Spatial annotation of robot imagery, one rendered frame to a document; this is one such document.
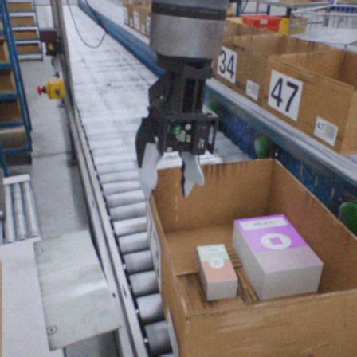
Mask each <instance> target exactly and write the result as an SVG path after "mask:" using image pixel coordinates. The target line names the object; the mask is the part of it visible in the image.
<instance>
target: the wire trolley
mask: <svg viewBox="0 0 357 357"><path fill-rule="evenodd" d="M337 1H338V0H335V2H334V4H333V5H329V6H319V7H314V8H309V9H304V10H294V11H291V13H293V17H294V14H296V16H297V14H298V17H299V14H300V16H301V19H302V21H303V17H302V14H303V15H304V14H307V18H308V14H309V17H310V14H312V16H311V20H312V23H313V21H315V20H316V23H317V25H318V21H317V20H320V19H321V18H319V15H320V16H321V15H322V19H321V23H322V24H324V21H323V19H325V21H326V18H328V19H327V23H328V21H329V16H334V17H332V18H340V21H341V17H343V18H345V17H346V23H347V22H348V18H353V19H356V21H357V18H355V17H357V14H356V15H355V12H354V15H345V14H327V13H325V11H324V12H323V8H324V9H325V7H326V8H327V7H329V8H330V6H335V8H336V7H337V6H340V9H341V7H345V9H346V7H350V10H351V7H355V8H357V6H342V5H336V3H337ZM319 8H320V9H321V8H322V12H323V13H321V12H319ZM315 9H316V10H317V9H318V13H317V12H315ZM306 10H307V11H309V10H310V11H311V10H314V12H315V13H313V12H311V13H310V12H306ZM325 10H326V9H325ZM301 11H303V12H301ZM304 11H305V12H304ZM327 11H328V8H327ZM314 14H315V15H317V18H318V19H316V16H315V20H313V18H314ZM324 15H326V18H325V17H324ZM336 16H338V17H336ZM312 17H313V18H312ZM307 18H306V24H307ZM340 21H339V25H340ZM308 22H310V25H311V26H306V24H305V26H302V23H305V21H304V22H301V20H300V23H298V18H297V23H296V18H295V24H293V19H292V25H294V30H293V36H292V31H291V36H292V37H298V38H299V37H300V36H301V35H302V36H301V37H300V38H301V39H304V40H307V41H314V42H321V43H325V45H327V44H334V43H336V44H343V45H344V47H343V49H344V50H345V52H346V48H347V45H349V44H351V43H354V42H356V41H357V35H356V34H357V25H356V23H355V21H354V24H355V26H356V28H354V25H353V28H350V29H347V28H346V29H345V27H346V23H345V27H344V28H342V27H341V28H340V27H339V28H337V27H336V28H335V27H328V26H327V23H326V27H325V28H323V26H322V24H320V28H319V27H317V25H316V24H315V27H312V23H311V21H309V18H308ZM297 24H299V25H297ZM300 24H301V25H300ZM292 25H290V26H292ZM295 26H296V28H297V26H299V28H300V27H301V26H302V27H303V31H304V33H303V32H302V34H300V32H301V28H300V31H299V29H298V34H297V35H295V36H294V33H295ZM304 27H305V29H306V27H309V32H308V28H307V33H305V30H304ZM310 27H311V28H312V31H311V29H310ZM313 28H316V29H314V30H313ZM317 28H318V29H317ZM322 31H323V32H322ZM324 34H325V37H324ZM348 34H349V37H348ZM316 35H317V36H316ZM340 35H341V37H340ZM332 36H333V38H332ZM306 37H308V38H307V39H305V38H306ZM315 37H316V38H315ZM314 38H315V39H314ZM322 38H323V40H322V41H321V39H322ZM339 38H340V39H339ZM347 38H348V39H347ZM330 39H331V40H330ZM346 39H347V40H346ZM355 39H356V40H355ZM329 40H330V41H329ZM345 40H346V41H345ZM343 41H345V42H343Z"/></svg>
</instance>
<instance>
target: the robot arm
mask: <svg viewBox="0 0 357 357"><path fill-rule="evenodd" d="M151 1H152V3H151V23H150V34H149V46H148V47H149V49H150V50H151V51H152V52H155V53H156V65H157V66H159V67H160V68H163V69H168V70H169V71H168V70H167V71H166V72H165V73H164V74H163V75H162V76H161V77H160V78H159V79H158V80H157V81H156V82H155V83H154V84H153V85H152V86H151V87H150V88H149V89H148V103H149V106H148V107H146V109H147V110H148V114H147V117H144V116H142V117H141V123H140V126H139V127H138V129H137V134H136V137H135V151H136V158H137V167H138V173H139V182H140V186H141V189H142V191H143V193H144V195H145V197H146V199H147V200H150V199H151V194H152V191H153V190H154V189H155V187H156V183H157V179H158V175H157V164H158V163H159V162H160V160H161V159H162V157H164V155H165V153H172V152H178V155H179V157H180V158H181V159H182V166H181V168H180V170H181V172H182V179H181V182H180V183H181V187H182V192H183V196H184V197H187V196H188V195H189V193H190V192H191V191H192V187H193V185H194V184H197V185H199V186H202V185H203V183H204V178H203V174H202V171H201V169H200V167H199V156H200V155H205V153H206V151H208V152H209V153H210V154H211V155H213V154H214V145H215V140H216V135H217V130H218V120H219V116H218V115H217V114H215V113H214V112H213V111H211V110H210V109H209V108H207V107H206V106H205V105H203V101H204V95H205V88H206V79H212V74H213V68H212V64H213V59H216V58H218V57H220V56H221V55H222V45H223V39H224V34H225V33H226V32H227V28H226V17H227V11H228V6H229V0H151ZM211 124H212V125H213V126H214V133H213V138H212V143H210V142H209V137H210V127H211ZM155 137H158V143H156V142H155Z"/></svg>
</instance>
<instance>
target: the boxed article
mask: <svg viewBox="0 0 357 357"><path fill-rule="evenodd" d="M196 265H197V267H198V274H199V277H200V280H201V282H202V287H203V290H204V293H205V296H206V300H221V299H227V298H234V297H236V292H237V277H236V274H235V272H234V270H233V266H232V265H231V262H230V259H229V257H228V255H227V252H226V250H225V248H224V245H211V246H203V247H197V249H196Z"/></svg>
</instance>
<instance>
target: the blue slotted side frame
mask: <svg viewBox="0 0 357 357"><path fill-rule="evenodd" d="M77 1H78V8H79V9H81V10H82V11H83V12H84V13H86V14H87V15H88V16H89V17H90V19H92V20H93V21H94V22H95V23H96V24H97V25H99V23H98V21H97V20H96V17H95V16H94V14H93V13H92V11H91V10H90V9H89V7H88V5H86V4H85V3H84V2H82V1H81V0H77ZM92 10H93V11H94V13H95V15H96V16H97V17H98V16H99V17H100V21H101V24H102V25H103V26H104V28H105V29H106V30H107V32H108V33H109V34H110V36H112V37H113V38H114V39H115V40H117V41H118V42H119V43H120V44H121V45H122V46H123V47H124V48H125V49H126V50H127V51H129V52H130V53H131V54H132V56H134V57H135V58H136V59H137V60H138V61H140V63H142V64H143V65H144V66H145V67H147V69H149V70H150V72H153V74H155V75H156V76H157V77H159V78H160V77H161V76H162V75H163V74H164V73H165V72H166V71H167V70H168V69H163V68H160V67H159V66H157V65H156V61H155V58H156V53H155V52H152V51H151V50H150V49H149V47H148V45H146V44H145V43H143V42H142V41H141V40H139V39H138V38H136V37H134V36H133V35H131V34H130V33H129V32H128V31H125V30H124V29H122V28H121V27H119V26H118V25H117V24H115V23H114V22H112V21H110V20H109V19H107V18H106V17H105V16H103V15H102V14H100V13H98V12H97V11H95V10H94V9H92ZM106 22H107V23H108V24H106ZM125 35H126V37H125ZM168 71H169V70H168ZM205 96H206V98H205ZM210 96H212V97H213V98H215V99H216V100H218V101H219V114H218V116H219V120H218V131H219V132H220V133H222V134H223V135H224V137H227V139H230V140H231V142H232V143H234V146H238V147H239V148H240V151H243V154H247V155H248V156H249V159H251V160H256V159H258V157H257V156H256V153H255V150H254V143H255V134H256V133H257V135H258V131H261V132H263V133H264V134H265V135H268V136H269V137H270V138H272V139H273V150H272V157H271V159H273V162H274V160H275V159H276V160H277V161H278V162H279V163H280V164H281V165H282V166H283V167H285V168H286V169H287V170H288V171H289V172H290V173H291V174H292V175H293V176H294V177H295V178H296V179H297V180H298V181H299V182H300V183H301V184H302V185H303V186H304V187H305V188H306V189H307V190H309V191H310V192H311V193H312V194H314V195H315V196H316V197H317V198H318V199H319V200H320V201H321V202H322V204H323V205H324V206H325V207H326V208H327V209H328V210H329V211H330V212H331V213H332V214H333V215H334V216H335V217H336V215H338V216H339V208H340V206H341V205H342V202H343V196H344V194H345V193H346V192H348V193H349V194H350V195H351V196H354V197H356V198H357V185H356V184H354V183H353V182H352V181H350V180H349V179H347V178H346V177H344V176H343V175H341V174H340V173H339V172H337V171H335V170H334V169H332V168H331V167H329V166H328V165H327V164H325V163H322V162H321V161H320V160H318V159H317V158H316V157H314V156H313V155H311V154H309V153H308V152H306V151H305V150H304V149H302V148H301V147H299V146H297V145H296V144H294V143H293V142H292V141H290V140H289V139H287V138H285V137H284V136H283V135H282V134H279V133H278V132H276V131H274V130H273V129H272V128H270V127H269V126H267V125H266V124H264V123H262V122H261V121H260V120H258V119H257V118H255V117H254V116H252V115H251V114H250V113H248V112H247V111H246V110H244V109H243V108H241V107H239V106H237V105H236V104H234V103H232V102H231V101H229V100H227V99H226V98H225V97H224V96H222V95H221V94H220V93H218V92H216V91H215V90H213V89H212V88H211V87H209V86H208V85H206V88H205V95H204V101H203V105H205V106H206V107H207V104H208V102H209V101H210ZM223 109H224V113H223ZM230 113H231V120H230ZM238 119H239V127H238ZM219 124H220V125H219ZM247 126H248V131H247V132H246V130H247ZM257 135H256V138H257ZM241 138H242V141H241ZM249 145H250V148H249ZM277 147H278V151H277ZM276 152H277V156H276ZM288 157H289V163H288V164H287V162H288ZM302 165H303V172H302V175H301V174H300V171H301V166H302ZM308 175H309V176H308ZM316 176H318V183H317V186H316ZM332 188H333V189H334V190H335V192H334V195H333V198H332V197H331V194H332ZM341 199H342V201H341Z"/></svg>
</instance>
